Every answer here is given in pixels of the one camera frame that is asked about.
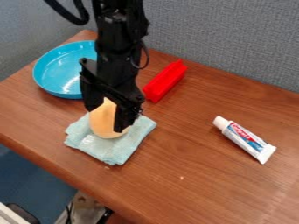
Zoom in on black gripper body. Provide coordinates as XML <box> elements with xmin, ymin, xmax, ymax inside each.
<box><xmin>79</xmin><ymin>45</ymin><xmax>146</xmax><ymax>105</ymax></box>

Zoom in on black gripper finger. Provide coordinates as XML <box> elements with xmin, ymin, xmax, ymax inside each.
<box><xmin>79</xmin><ymin>80</ymin><xmax>106</xmax><ymax>111</ymax></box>
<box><xmin>114</xmin><ymin>102</ymin><xmax>143</xmax><ymax>133</ymax></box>

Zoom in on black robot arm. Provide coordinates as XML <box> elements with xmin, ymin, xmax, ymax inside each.
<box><xmin>79</xmin><ymin>0</ymin><xmax>150</xmax><ymax>132</ymax></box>

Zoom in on blue plastic plate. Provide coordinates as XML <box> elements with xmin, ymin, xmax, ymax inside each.
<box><xmin>33</xmin><ymin>40</ymin><xmax>98</xmax><ymax>99</ymax></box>

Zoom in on white toothpaste tube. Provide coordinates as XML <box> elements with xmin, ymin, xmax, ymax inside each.
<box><xmin>213</xmin><ymin>115</ymin><xmax>277</xmax><ymax>165</ymax></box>

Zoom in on orange egg-shaped sponge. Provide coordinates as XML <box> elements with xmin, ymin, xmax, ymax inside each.
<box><xmin>89</xmin><ymin>98</ymin><xmax>130</xmax><ymax>138</ymax></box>

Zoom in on light blue folded cloth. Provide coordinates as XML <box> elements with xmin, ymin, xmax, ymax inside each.
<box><xmin>65</xmin><ymin>114</ymin><xmax>157</xmax><ymax>165</ymax></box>

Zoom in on red plastic block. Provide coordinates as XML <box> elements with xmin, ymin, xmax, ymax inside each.
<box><xmin>143</xmin><ymin>59</ymin><xmax>188</xmax><ymax>103</ymax></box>

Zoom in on objects under table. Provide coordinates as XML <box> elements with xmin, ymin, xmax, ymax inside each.
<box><xmin>0</xmin><ymin>192</ymin><xmax>114</xmax><ymax>224</ymax></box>

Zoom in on black cable loop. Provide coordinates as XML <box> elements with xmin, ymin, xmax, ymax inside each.
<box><xmin>43</xmin><ymin>0</ymin><xmax>91</xmax><ymax>26</ymax></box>

